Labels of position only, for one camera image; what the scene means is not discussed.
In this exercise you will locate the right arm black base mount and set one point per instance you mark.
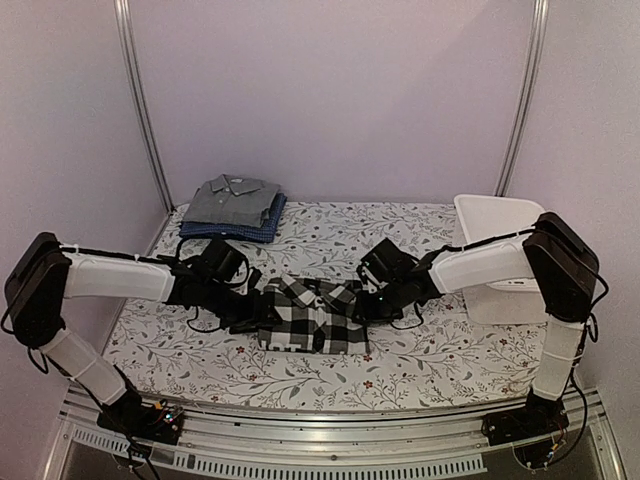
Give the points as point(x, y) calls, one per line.
point(538, 417)

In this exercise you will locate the blue checkered shirt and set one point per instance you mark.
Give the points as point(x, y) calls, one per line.
point(263, 234)

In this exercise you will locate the aluminium frame post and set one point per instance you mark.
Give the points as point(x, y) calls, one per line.
point(534, 53)
point(132, 67)

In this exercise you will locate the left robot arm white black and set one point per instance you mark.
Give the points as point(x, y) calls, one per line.
point(49, 273)

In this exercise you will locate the black white checkered shirt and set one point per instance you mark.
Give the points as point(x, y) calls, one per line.
point(315, 316)

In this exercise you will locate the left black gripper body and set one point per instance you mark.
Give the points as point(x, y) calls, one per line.
point(233, 312)

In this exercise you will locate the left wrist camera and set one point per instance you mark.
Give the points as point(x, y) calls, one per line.
point(222, 262)

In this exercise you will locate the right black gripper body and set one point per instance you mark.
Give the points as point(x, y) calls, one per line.
point(386, 308)

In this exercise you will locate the white plastic basket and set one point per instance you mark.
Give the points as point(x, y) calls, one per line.
point(512, 302)

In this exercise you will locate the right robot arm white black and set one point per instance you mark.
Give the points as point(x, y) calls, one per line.
point(565, 268)

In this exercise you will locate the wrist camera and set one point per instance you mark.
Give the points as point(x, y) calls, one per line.
point(222, 262)
point(385, 263)

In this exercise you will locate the aluminium front rail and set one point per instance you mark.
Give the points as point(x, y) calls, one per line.
point(227, 442)

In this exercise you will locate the right aluminium frame post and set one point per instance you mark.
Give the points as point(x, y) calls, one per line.
point(534, 53)

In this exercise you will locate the grey polo shirt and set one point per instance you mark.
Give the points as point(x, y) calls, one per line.
point(234, 200)

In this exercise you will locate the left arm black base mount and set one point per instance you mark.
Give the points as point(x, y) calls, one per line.
point(157, 423)

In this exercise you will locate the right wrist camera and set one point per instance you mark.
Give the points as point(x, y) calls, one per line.
point(385, 263)

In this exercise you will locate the left aluminium frame post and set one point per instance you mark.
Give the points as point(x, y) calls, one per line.
point(132, 67)

